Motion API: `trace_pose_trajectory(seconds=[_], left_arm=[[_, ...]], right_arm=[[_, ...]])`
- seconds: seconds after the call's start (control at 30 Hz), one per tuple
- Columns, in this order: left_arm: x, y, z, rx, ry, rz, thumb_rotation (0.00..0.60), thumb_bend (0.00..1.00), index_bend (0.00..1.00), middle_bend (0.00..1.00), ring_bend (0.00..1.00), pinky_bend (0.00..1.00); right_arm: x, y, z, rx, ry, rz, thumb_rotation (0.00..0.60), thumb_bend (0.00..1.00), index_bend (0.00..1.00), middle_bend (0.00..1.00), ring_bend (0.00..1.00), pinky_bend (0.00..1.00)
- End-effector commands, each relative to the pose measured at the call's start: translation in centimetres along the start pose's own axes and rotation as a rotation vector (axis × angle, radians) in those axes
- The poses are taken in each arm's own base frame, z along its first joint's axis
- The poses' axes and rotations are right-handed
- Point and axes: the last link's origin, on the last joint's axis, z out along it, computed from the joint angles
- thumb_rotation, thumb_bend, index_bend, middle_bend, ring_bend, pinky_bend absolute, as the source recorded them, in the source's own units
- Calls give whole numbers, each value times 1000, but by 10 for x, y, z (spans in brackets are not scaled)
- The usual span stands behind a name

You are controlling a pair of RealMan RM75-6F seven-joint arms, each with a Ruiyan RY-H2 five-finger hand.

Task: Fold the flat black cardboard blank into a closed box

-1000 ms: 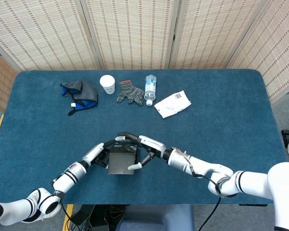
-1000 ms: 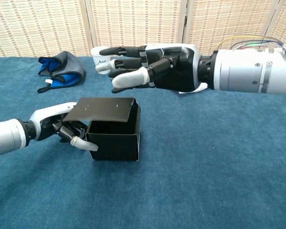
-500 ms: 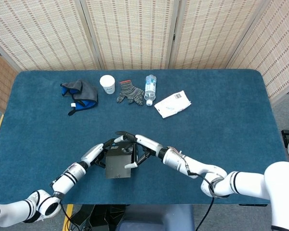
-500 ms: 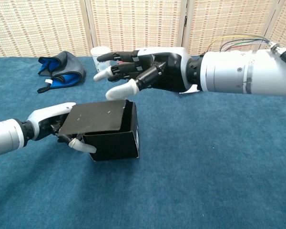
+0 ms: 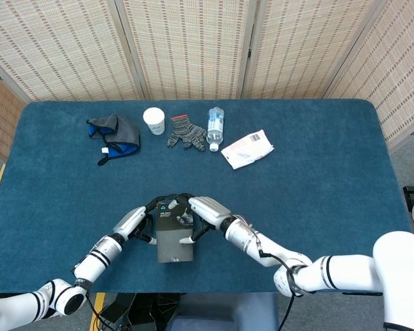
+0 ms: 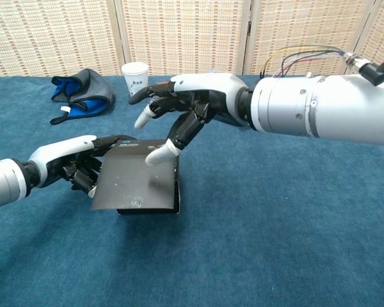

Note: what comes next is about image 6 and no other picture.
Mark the white paper cup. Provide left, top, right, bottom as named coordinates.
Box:
left=121, top=61, right=150, bottom=97

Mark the grey and blue cloth bag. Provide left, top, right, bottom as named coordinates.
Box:
left=49, top=68, right=116, bottom=125

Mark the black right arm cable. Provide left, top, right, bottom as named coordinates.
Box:
left=344, top=51, right=384, bottom=86

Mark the blue carpeted table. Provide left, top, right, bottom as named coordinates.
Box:
left=0, top=75, right=384, bottom=307

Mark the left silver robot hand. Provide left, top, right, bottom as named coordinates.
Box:
left=27, top=134, right=138, bottom=199

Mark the beige woven screen panel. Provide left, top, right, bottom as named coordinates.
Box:
left=345, top=0, right=384, bottom=76
left=113, top=0, right=253, bottom=77
left=0, top=0, right=131, bottom=79
left=243, top=0, right=380, bottom=77

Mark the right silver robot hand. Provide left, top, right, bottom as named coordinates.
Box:
left=128, top=72, right=253, bottom=166

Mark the black foldable cardboard box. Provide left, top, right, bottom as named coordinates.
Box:
left=91, top=136, right=182, bottom=216

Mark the coloured wrist wire bundle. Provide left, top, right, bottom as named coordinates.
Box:
left=259, top=45, right=348, bottom=79

